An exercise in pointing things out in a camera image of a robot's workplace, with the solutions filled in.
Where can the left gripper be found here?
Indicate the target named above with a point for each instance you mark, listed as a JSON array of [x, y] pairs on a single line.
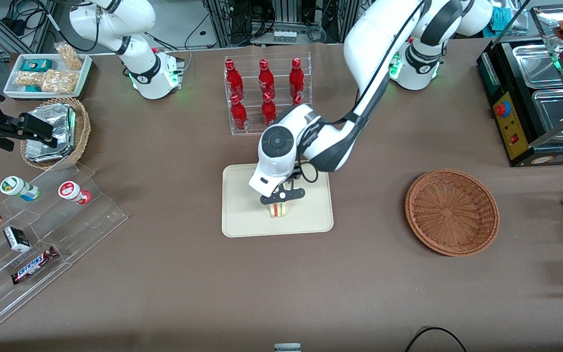
[[295, 173]]

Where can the triangular sandwich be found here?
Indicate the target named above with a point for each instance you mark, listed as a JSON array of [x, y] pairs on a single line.
[[277, 210]]

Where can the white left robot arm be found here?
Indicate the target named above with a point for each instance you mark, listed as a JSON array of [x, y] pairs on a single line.
[[374, 39]]

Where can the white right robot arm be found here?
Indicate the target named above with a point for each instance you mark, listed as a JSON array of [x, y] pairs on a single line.
[[145, 73]]

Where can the beige rectangular tray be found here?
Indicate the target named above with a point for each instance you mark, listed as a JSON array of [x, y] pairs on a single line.
[[311, 215]]

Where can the light wicker basket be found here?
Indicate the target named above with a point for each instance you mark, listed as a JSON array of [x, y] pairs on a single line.
[[82, 132]]

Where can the white snack tray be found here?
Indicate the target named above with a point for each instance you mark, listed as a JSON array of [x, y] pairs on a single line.
[[83, 73]]

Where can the round brown wicker basket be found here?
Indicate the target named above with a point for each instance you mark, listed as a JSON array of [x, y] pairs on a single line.
[[450, 212]]

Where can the foil wrapped food packs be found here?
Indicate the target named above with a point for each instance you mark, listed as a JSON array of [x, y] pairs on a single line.
[[59, 127]]

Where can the green lid yogurt cup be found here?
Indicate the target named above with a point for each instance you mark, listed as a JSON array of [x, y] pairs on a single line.
[[17, 188]]

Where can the large clear bag of crackers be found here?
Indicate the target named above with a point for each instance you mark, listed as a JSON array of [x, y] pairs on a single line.
[[60, 81]]

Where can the teal snack box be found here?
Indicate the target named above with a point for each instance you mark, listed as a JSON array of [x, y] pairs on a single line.
[[36, 65]]

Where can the clear acrylic bottle rack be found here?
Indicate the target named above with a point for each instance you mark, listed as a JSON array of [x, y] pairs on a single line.
[[249, 133]]

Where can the red lid yogurt cup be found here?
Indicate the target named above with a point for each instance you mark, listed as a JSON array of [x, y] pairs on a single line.
[[72, 191]]

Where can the red cola bottle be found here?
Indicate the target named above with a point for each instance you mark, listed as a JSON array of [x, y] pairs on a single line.
[[297, 100], [234, 80], [238, 115], [296, 78], [266, 80], [268, 110]]

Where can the clear bag of peanuts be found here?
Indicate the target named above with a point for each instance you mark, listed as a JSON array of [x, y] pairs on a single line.
[[70, 56]]

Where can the small black white box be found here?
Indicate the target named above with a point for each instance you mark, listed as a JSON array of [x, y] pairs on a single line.
[[16, 239]]

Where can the clear acrylic stepped shelf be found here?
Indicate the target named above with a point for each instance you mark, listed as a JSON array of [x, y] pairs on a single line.
[[76, 230]]

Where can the Snickers chocolate bar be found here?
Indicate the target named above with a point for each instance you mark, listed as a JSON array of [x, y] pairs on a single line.
[[33, 265]]

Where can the grey device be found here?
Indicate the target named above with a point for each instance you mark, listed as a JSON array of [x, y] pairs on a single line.
[[287, 347]]

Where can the white power strip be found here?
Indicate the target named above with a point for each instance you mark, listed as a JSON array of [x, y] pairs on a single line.
[[284, 35]]

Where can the red emergency button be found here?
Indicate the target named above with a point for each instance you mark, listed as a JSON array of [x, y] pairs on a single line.
[[503, 108]]

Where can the black food warmer case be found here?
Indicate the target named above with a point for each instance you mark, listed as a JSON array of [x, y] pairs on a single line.
[[504, 88]]

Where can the steel food pan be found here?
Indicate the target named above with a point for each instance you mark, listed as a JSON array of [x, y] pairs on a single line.
[[557, 115], [535, 66]]

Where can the aluminium frame rack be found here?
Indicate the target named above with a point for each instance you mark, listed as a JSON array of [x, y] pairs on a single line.
[[223, 22]]

